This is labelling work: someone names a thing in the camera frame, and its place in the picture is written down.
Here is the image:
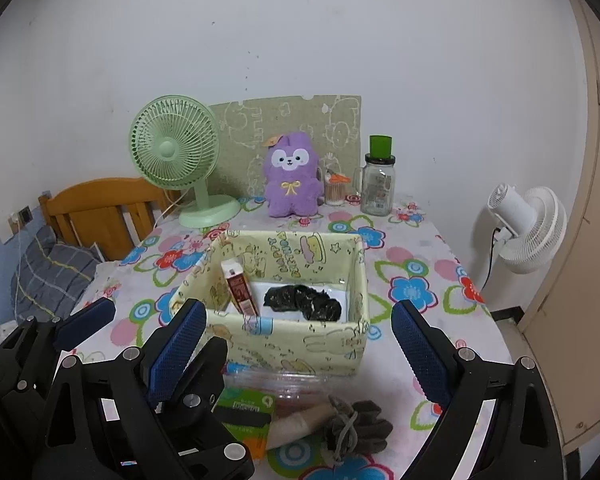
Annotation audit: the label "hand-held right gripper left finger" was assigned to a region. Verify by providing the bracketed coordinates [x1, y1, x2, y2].
[32, 299, 208, 480]

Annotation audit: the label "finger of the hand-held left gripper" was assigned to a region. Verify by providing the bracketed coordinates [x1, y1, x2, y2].
[155, 337, 256, 480]
[0, 296, 117, 411]

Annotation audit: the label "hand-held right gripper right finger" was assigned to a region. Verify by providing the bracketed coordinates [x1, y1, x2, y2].
[391, 299, 563, 480]

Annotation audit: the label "green card packet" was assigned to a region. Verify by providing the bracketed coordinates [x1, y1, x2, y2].
[212, 387, 277, 461]

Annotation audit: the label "yellow printed storage box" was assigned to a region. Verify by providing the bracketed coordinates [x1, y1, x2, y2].
[170, 230, 371, 377]

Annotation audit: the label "grey knit gloves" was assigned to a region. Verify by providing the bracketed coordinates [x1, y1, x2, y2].
[322, 395, 395, 464]

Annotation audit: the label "beige cloth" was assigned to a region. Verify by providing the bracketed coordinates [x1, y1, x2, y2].
[267, 402, 334, 449]

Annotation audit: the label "grey plaid pillow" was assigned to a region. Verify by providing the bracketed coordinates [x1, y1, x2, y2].
[11, 225, 104, 322]

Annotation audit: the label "clear plastic bag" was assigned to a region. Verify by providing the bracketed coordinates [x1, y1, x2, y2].
[222, 362, 333, 402]

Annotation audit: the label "small printed carton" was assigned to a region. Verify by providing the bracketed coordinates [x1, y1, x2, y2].
[221, 258, 261, 317]

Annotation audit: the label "floral tablecloth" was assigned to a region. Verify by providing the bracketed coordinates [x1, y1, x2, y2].
[72, 192, 513, 480]

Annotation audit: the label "wooden chair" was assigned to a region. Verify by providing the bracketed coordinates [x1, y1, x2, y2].
[39, 177, 182, 262]

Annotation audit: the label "black crumpled bag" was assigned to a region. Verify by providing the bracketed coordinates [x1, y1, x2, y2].
[262, 284, 343, 322]

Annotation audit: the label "white floor fan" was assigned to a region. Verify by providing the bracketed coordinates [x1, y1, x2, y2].
[487, 183, 569, 275]

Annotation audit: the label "glass mug jar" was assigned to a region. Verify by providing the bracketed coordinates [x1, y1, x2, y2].
[355, 155, 397, 217]

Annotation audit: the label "cotton swab container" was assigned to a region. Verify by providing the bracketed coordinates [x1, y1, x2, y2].
[324, 172, 354, 206]

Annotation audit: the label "green desk fan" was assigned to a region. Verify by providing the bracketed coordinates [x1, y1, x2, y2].
[128, 94, 241, 231]

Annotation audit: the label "purple plush toy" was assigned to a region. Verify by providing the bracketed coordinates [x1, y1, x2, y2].
[263, 131, 326, 219]

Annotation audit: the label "green plastic cup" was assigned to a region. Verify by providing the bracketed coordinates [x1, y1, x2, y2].
[369, 135, 394, 159]

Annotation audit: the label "beige wooden door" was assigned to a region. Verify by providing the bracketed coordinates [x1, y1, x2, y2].
[517, 0, 600, 456]

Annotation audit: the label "green printed board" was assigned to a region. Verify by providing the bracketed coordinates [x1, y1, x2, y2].
[209, 94, 363, 202]

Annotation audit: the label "black fan cable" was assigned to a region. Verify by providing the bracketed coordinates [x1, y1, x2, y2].
[481, 227, 506, 292]

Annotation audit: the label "white fan cable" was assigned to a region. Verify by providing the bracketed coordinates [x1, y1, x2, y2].
[154, 189, 187, 222]

